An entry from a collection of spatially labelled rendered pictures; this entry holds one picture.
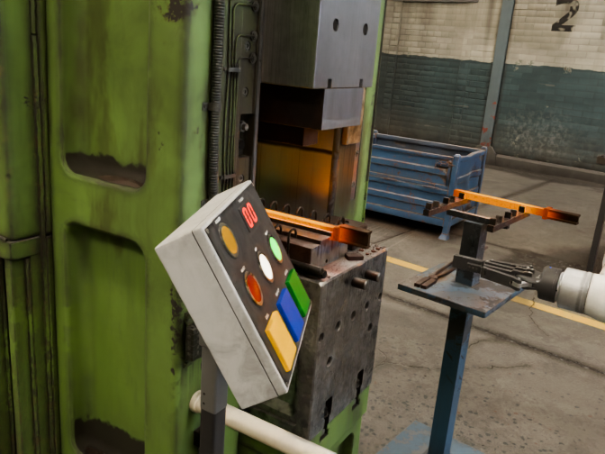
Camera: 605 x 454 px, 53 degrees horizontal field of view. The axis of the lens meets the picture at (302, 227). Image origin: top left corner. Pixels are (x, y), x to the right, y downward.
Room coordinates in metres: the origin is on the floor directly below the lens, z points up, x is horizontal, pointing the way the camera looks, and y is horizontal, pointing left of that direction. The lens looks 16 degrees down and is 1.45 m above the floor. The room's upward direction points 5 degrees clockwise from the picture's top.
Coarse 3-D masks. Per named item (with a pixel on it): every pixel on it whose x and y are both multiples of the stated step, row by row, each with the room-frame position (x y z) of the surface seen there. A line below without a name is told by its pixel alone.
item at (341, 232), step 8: (272, 216) 1.61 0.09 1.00; (280, 216) 1.60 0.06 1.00; (288, 216) 1.59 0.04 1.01; (296, 216) 1.60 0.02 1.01; (304, 224) 1.56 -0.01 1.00; (312, 224) 1.54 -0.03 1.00; (320, 224) 1.54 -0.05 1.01; (328, 224) 1.54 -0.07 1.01; (344, 224) 1.52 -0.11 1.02; (336, 232) 1.50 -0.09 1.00; (344, 232) 1.50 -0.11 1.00; (352, 232) 1.49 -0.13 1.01; (360, 232) 1.48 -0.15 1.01; (368, 232) 1.47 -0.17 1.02; (336, 240) 1.50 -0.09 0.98; (344, 240) 1.50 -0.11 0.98; (352, 240) 1.49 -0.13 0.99; (360, 240) 1.48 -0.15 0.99; (368, 240) 1.47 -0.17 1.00
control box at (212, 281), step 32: (224, 192) 1.13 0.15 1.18; (256, 192) 1.13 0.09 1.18; (192, 224) 0.87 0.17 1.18; (224, 224) 0.89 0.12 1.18; (256, 224) 1.03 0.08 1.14; (160, 256) 0.81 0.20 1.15; (192, 256) 0.81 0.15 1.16; (224, 256) 0.83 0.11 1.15; (256, 256) 0.96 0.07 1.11; (288, 256) 1.13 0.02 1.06; (192, 288) 0.81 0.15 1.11; (224, 288) 0.80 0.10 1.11; (224, 320) 0.80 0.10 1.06; (256, 320) 0.82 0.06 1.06; (224, 352) 0.80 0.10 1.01; (256, 352) 0.80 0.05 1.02; (256, 384) 0.80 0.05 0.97; (288, 384) 0.81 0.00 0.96
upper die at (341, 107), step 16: (272, 96) 1.49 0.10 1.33; (288, 96) 1.47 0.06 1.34; (304, 96) 1.44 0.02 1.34; (320, 96) 1.42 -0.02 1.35; (336, 96) 1.47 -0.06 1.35; (352, 96) 1.54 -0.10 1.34; (272, 112) 1.49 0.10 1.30; (288, 112) 1.46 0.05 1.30; (304, 112) 1.44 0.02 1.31; (320, 112) 1.42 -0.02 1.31; (336, 112) 1.47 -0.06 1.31; (352, 112) 1.54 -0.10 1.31; (320, 128) 1.42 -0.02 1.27
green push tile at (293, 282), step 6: (294, 270) 1.10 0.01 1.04; (288, 276) 1.06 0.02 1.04; (294, 276) 1.08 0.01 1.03; (288, 282) 1.03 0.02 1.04; (294, 282) 1.06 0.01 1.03; (300, 282) 1.09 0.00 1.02; (288, 288) 1.03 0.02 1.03; (294, 288) 1.04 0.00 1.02; (300, 288) 1.07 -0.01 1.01; (294, 294) 1.03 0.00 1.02; (300, 294) 1.06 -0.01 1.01; (306, 294) 1.10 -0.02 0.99; (294, 300) 1.03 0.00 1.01; (300, 300) 1.04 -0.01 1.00; (306, 300) 1.08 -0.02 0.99; (300, 306) 1.03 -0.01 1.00; (306, 306) 1.06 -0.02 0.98; (300, 312) 1.03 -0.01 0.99; (306, 312) 1.04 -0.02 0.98
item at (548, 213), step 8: (456, 192) 2.07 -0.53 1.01; (464, 192) 2.06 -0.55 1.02; (472, 192) 2.06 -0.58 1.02; (480, 200) 2.02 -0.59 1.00; (488, 200) 2.00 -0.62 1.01; (496, 200) 1.98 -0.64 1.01; (504, 200) 1.98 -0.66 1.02; (512, 208) 1.95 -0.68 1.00; (528, 208) 1.91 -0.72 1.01; (536, 208) 1.90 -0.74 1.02; (544, 208) 1.88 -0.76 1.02; (552, 208) 1.89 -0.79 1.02; (544, 216) 1.87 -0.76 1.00; (552, 216) 1.87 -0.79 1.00; (560, 216) 1.86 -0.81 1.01; (568, 216) 1.84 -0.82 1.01; (576, 216) 1.82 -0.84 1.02; (576, 224) 1.82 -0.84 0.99
